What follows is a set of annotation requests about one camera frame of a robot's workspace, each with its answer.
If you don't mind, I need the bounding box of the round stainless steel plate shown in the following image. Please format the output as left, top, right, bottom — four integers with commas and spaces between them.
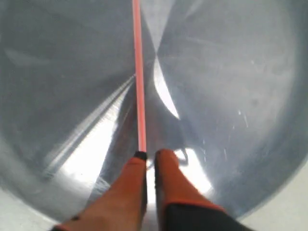
0, 0, 308, 231

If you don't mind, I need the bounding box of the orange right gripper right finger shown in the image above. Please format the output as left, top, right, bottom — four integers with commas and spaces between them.
154, 149, 243, 231

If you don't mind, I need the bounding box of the thin orange straw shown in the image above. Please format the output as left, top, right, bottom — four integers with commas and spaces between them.
132, 0, 146, 152

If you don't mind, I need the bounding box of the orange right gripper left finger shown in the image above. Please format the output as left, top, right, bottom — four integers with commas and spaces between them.
54, 151, 147, 231

